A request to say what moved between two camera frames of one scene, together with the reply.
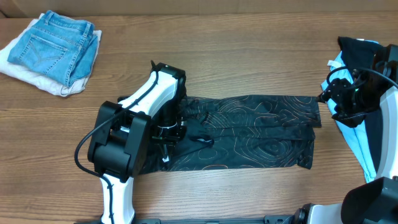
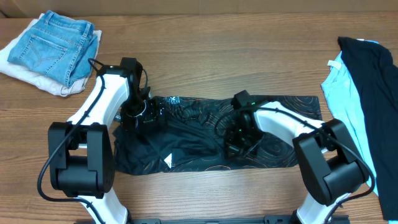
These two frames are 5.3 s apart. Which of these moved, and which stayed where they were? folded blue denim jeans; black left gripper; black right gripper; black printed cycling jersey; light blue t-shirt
Moved: black right gripper; black left gripper
Stayed: black printed cycling jersey; light blue t-shirt; folded blue denim jeans
